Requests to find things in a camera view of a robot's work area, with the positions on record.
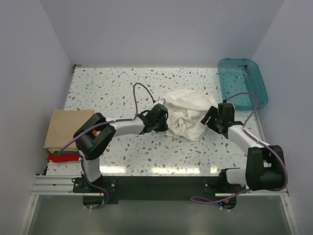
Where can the folded green t shirt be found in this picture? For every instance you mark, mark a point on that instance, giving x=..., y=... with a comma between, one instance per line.
x=57, y=153

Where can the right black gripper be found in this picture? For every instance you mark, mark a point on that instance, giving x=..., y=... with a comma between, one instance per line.
x=212, y=112

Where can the teal plastic bin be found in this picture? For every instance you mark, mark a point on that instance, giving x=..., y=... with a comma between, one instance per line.
x=238, y=79

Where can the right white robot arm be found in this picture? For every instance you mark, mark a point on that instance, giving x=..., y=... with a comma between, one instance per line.
x=265, y=167

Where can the folded orange t shirt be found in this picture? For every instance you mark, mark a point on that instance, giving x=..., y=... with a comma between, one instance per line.
x=96, y=133

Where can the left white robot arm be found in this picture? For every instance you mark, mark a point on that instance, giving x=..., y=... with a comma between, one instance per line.
x=91, y=147

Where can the folded red t shirt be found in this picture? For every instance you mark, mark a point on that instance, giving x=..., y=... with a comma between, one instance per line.
x=63, y=158

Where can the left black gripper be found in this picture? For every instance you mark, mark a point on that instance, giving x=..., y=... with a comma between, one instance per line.
x=164, y=127

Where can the folded beige t shirt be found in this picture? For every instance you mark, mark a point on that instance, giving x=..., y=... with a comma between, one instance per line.
x=63, y=125

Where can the white t shirt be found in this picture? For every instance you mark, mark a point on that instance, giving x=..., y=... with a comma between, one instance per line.
x=186, y=109

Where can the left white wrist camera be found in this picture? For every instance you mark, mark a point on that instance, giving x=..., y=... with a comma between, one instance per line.
x=161, y=101

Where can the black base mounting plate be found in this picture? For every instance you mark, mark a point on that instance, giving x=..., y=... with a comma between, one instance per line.
x=113, y=189

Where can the aluminium frame rail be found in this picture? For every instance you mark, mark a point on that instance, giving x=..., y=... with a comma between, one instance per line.
x=56, y=179

